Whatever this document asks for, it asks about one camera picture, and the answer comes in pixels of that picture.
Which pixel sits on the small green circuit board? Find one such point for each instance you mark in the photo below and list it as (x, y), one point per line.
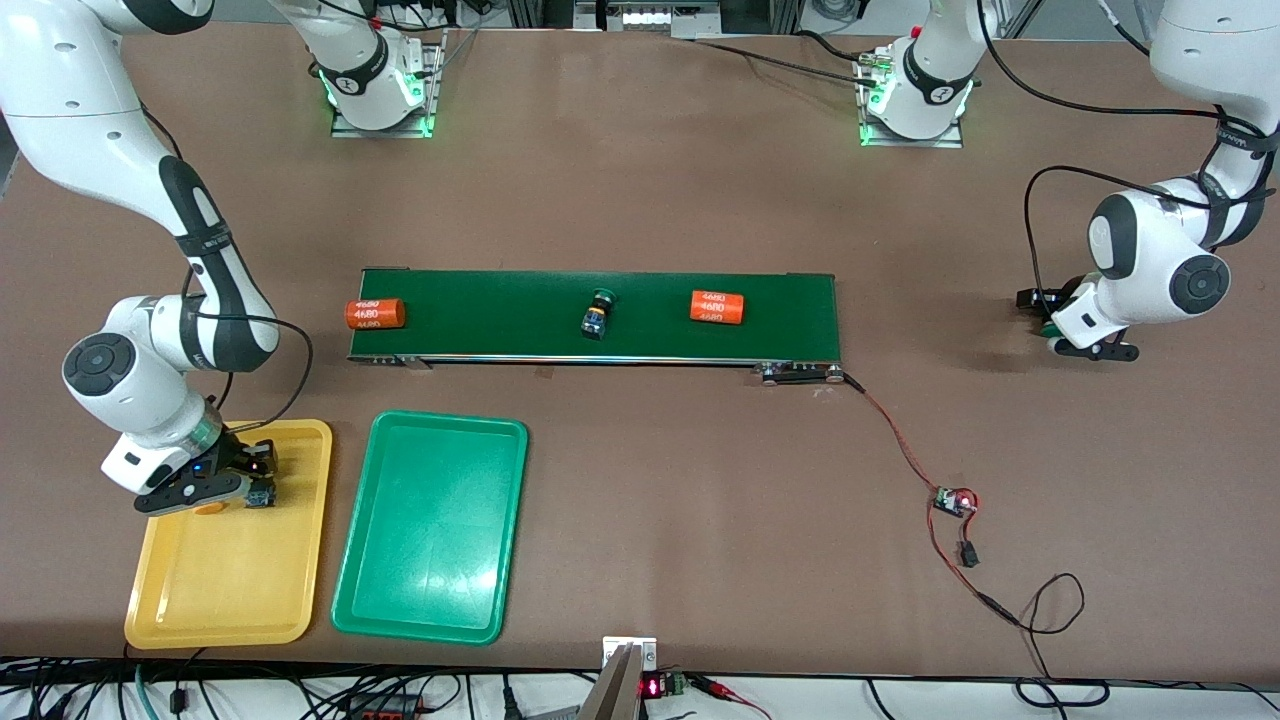
(950, 503)

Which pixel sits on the orange cylinder 4680 print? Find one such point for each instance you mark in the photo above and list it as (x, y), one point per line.
(375, 314)
(718, 307)

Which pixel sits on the green conveyor belt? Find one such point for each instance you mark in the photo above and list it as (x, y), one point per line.
(480, 315)

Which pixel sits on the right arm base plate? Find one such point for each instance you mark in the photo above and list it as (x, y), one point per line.
(437, 100)

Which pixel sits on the aluminium frame rack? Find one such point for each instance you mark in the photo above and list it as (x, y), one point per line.
(590, 15)

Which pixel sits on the yellow plastic tray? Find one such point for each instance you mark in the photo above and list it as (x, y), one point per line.
(240, 580)

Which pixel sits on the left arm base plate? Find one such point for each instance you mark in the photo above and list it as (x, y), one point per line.
(915, 143)

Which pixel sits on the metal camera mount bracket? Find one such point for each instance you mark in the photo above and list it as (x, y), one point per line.
(622, 690)

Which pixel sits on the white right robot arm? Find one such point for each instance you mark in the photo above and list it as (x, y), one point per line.
(70, 110)

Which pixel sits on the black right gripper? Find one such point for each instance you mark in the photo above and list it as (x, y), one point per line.
(236, 456)

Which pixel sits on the orange socket power strip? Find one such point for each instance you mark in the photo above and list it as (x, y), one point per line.
(390, 710)

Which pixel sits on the red clip lead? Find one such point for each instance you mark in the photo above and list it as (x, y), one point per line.
(715, 686)

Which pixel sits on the red digit display module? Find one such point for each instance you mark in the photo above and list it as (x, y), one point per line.
(652, 687)

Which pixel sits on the green plastic tray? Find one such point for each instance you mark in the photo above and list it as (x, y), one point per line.
(430, 530)

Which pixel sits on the lit white panel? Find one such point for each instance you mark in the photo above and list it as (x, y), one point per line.
(650, 17)

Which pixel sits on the yellow push button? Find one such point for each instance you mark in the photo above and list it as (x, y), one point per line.
(262, 495)
(210, 509)

